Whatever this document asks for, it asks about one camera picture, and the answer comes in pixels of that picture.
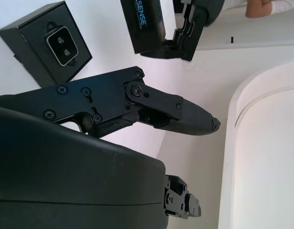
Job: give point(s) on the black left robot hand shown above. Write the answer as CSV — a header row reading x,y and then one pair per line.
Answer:
x,y
199,16

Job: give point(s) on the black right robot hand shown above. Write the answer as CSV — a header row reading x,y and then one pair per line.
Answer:
x,y
66,179

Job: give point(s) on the black RealSense box lid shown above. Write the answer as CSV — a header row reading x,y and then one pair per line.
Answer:
x,y
147,26

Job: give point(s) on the small silver depth camera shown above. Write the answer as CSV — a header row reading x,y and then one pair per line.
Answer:
x,y
61,45

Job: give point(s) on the person's bare forearm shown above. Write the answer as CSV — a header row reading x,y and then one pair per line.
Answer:
x,y
259,8

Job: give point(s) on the black box base with insert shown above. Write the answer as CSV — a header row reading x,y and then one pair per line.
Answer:
x,y
30,57

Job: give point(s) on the white curved furniture piece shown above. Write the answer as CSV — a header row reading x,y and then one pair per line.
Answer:
x,y
268,155

